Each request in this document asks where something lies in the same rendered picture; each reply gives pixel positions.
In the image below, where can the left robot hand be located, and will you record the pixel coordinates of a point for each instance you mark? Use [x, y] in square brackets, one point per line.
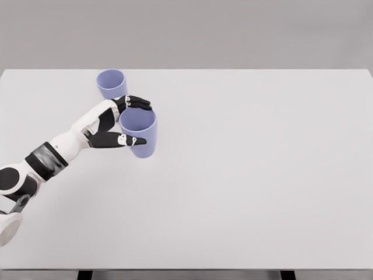
[93, 119]

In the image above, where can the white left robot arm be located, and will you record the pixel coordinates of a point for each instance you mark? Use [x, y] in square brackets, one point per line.
[40, 163]

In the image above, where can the blue plastic cup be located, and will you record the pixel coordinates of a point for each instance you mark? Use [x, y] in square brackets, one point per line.
[142, 137]
[112, 84]

